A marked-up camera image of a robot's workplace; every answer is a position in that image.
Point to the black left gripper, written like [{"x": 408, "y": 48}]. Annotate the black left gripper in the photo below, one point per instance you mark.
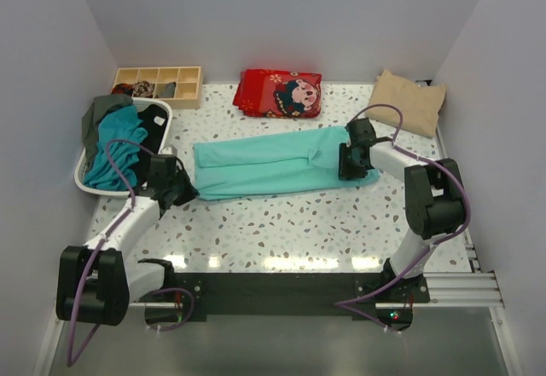
[{"x": 190, "y": 193}]

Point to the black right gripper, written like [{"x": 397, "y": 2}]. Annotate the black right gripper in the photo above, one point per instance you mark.
[{"x": 345, "y": 170}]

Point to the mint green t shirt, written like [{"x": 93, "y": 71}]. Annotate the mint green t shirt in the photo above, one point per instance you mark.
[{"x": 285, "y": 163}]

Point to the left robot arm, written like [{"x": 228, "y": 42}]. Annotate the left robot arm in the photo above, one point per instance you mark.
[{"x": 94, "y": 283}]

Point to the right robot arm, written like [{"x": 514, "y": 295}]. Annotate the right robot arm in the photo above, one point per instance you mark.
[{"x": 436, "y": 205}]

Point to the black garment with label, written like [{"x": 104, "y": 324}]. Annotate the black garment with label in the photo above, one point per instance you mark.
[{"x": 153, "y": 120}]

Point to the teal t shirt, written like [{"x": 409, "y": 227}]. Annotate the teal t shirt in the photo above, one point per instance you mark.
[{"x": 120, "y": 134}]

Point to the beige folded t shirt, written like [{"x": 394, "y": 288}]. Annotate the beige folded t shirt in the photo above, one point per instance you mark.
[{"x": 420, "y": 105}]

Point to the grey sock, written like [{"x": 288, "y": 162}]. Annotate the grey sock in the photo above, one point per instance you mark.
[{"x": 166, "y": 91}]

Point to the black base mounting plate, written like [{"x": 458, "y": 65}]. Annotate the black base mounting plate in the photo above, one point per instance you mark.
[{"x": 286, "y": 294}]

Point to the white plastic laundry basket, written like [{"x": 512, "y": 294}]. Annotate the white plastic laundry basket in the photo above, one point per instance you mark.
[{"x": 144, "y": 155}]

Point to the pink brown patterned sock roll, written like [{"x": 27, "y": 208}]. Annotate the pink brown patterned sock roll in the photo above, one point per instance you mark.
[{"x": 143, "y": 89}]

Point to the wooden compartment organizer box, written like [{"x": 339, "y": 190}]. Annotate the wooden compartment organizer box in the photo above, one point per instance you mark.
[{"x": 189, "y": 83}]

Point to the red folded cartoon blanket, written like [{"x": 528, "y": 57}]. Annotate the red folded cartoon blanket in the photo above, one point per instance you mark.
[{"x": 279, "y": 94}]

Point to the red black patterned sock roll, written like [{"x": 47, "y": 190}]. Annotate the red black patterned sock roll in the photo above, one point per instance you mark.
[{"x": 123, "y": 89}]

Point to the dark grey t shirt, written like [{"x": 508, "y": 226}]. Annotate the dark grey t shirt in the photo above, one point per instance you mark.
[{"x": 100, "y": 107}]

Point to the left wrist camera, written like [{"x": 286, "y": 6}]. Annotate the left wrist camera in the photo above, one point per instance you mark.
[{"x": 168, "y": 150}]

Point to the aluminium frame rail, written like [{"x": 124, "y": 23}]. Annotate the aluminium frame rail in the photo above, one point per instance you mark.
[{"x": 445, "y": 290}]

